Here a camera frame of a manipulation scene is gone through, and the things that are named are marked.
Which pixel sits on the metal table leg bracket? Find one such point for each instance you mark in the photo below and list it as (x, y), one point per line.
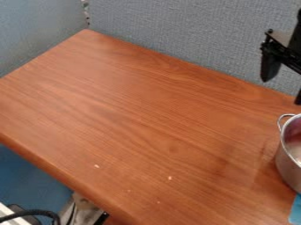
(81, 212)

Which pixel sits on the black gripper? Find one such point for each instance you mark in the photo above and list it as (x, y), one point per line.
(281, 50)

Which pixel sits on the metal pot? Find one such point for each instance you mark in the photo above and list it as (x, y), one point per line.
(288, 156)

